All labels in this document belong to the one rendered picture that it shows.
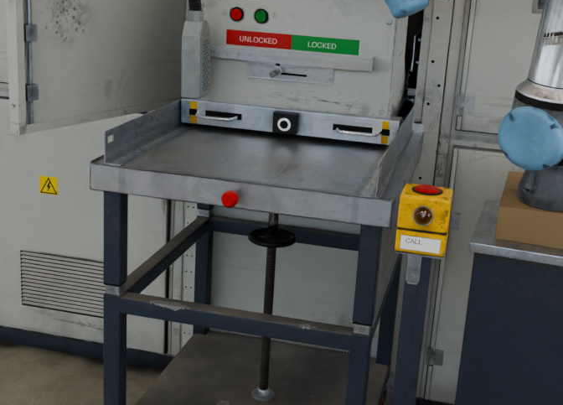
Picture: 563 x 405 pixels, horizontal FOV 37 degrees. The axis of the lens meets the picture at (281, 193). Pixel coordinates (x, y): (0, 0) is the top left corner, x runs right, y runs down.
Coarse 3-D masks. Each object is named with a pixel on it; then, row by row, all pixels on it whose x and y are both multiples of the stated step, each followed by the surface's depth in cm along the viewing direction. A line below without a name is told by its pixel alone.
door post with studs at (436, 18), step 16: (432, 0) 213; (448, 0) 211; (432, 16) 213; (448, 16) 212; (432, 32) 214; (448, 32) 213; (432, 48) 215; (432, 64) 216; (432, 80) 217; (416, 96) 220; (432, 96) 218; (416, 112) 221; (432, 112) 220; (432, 128) 221; (432, 144) 222; (432, 160) 223; (432, 176) 224
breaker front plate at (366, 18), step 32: (224, 0) 198; (256, 0) 196; (288, 0) 194; (320, 0) 193; (352, 0) 191; (384, 0) 189; (224, 32) 201; (288, 32) 197; (320, 32) 195; (352, 32) 193; (384, 32) 191; (224, 64) 203; (256, 64) 201; (384, 64) 194; (224, 96) 206; (256, 96) 204; (288, 96) 202; (320, 96) 200; (352, 96) 198; (384, 96) 196
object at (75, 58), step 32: (32, 0) 183; (64, 0) 191; (96, 0) 199; (128, 0) 209; (160, 0) 219; (32, 32) 182; (64, 32) 193; (96, 32) 201; (128, 32) 211; (160, 32) 221; (32, 64) 184; (64, 64) 195; (96, 64) 204; (128, 64) 213; (160, 64) 224; (32, 96) 185; (64, 96) 197; (96, 96) 206; (128, 96) 216; (160, 96) 226; (32, 128) 186
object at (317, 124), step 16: (192, 112) 208; (208, 112) 207; (224, 112) 206; (240, 112) 205; (256, 112) 204; (272, 112) 203; (304, 112) 201; (320, 112) 200; (240, 128) 206; (256, 128) 205; (304, 128) 202; (320, 128) 201; (352, 128) 199; (368, 128) 198
